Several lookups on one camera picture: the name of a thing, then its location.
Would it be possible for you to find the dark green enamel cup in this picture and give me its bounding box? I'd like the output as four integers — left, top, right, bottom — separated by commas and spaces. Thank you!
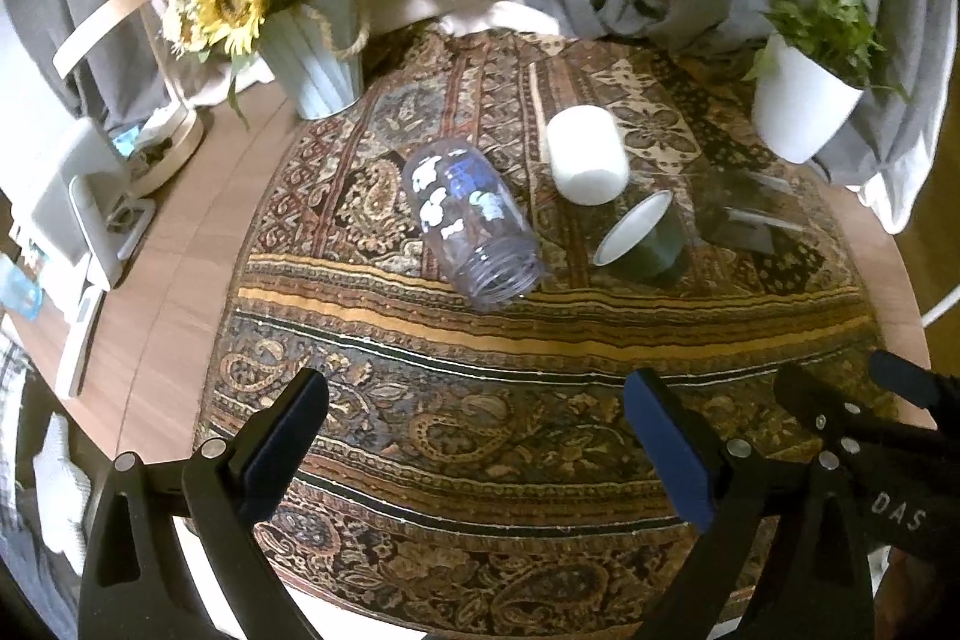
592, 190, 685, 280

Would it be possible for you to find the white ceramic cup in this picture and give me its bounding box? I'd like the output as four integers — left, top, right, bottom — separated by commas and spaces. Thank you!
545, 105, 630, 208

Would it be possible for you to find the dark clear glass tumbler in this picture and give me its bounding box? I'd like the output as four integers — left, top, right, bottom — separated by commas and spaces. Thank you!
692, 169, 811, 255

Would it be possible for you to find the white plant pot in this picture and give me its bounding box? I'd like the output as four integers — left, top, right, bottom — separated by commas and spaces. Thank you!
752, 34, 862, 163

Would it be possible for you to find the patterned paisley table cloth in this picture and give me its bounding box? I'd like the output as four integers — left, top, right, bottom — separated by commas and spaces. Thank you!
197, 25, 896, 638

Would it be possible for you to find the white tablet stand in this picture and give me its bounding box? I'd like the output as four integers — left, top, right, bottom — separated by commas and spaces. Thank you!
14, 118, 156, 399

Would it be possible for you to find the green leafy plant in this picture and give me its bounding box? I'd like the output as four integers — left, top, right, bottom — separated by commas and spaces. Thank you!
760, 0, 911, 102

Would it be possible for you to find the round cream box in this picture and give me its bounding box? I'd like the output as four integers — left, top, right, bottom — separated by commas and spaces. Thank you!
127, 102, 205, 198

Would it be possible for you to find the clear blue floral jar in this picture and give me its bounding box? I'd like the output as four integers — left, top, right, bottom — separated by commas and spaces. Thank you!
402, 137, 545, 310

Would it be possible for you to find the pale green ribbed vase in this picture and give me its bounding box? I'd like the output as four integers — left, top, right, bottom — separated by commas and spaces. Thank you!
257, 0, 370, 121

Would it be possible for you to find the white cable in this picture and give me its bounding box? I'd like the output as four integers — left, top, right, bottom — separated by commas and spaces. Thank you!
919, 300, 960, 330

